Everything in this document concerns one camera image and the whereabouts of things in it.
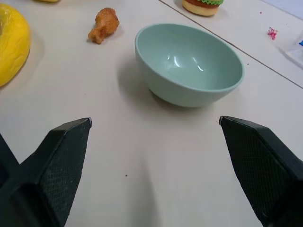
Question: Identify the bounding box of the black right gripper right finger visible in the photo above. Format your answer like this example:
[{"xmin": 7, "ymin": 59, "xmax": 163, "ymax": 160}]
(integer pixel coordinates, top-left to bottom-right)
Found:
[{"xmin": 219, "ymin": 115, "xmax": 303, "ymax": 227}]

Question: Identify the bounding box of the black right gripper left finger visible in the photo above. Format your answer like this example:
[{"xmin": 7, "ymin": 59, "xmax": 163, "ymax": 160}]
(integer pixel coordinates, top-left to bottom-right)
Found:
[{"xmin": 0, "ymin": 117, "xmax": 93, "ymax": 227}]

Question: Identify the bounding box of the light green bowl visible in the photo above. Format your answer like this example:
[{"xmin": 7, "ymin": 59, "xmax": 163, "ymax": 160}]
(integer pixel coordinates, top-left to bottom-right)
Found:
[{"xmin": 135, "ymin": 23, "xmax": 245, "ymax": 108}]

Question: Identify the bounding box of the yellow rounded plastic object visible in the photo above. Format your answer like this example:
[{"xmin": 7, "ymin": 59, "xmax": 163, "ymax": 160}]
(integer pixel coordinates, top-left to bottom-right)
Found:
[{"xmin": 0, "ymin": 4, "xmax": 32, "ymax": 87}]

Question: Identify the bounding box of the clear plastic bag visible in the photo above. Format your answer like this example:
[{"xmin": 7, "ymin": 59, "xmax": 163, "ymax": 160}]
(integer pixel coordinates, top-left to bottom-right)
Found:
[{"xmin": 279, "ymin": 25, "xmax": 303, "ymax": 69}]

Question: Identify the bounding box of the small pink clip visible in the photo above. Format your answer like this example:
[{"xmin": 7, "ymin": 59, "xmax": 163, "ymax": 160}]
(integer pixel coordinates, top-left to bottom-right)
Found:
[{"xmin": 267, "ymin": 26, "xmax": 279, "ymax": 41}]

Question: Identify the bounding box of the fried chicken drumstick toy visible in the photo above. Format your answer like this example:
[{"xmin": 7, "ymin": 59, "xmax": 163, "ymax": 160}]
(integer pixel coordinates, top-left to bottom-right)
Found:
[{"xmin": 88, "ymin": 8, "xmax": 120, "ymax": 44}]

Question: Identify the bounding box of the toy hamburger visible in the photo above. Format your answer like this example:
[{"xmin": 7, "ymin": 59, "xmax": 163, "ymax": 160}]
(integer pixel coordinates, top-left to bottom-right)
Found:
[{"xmin": 181, "ymin": 0, "xmax": 224, "ymax": 17}]

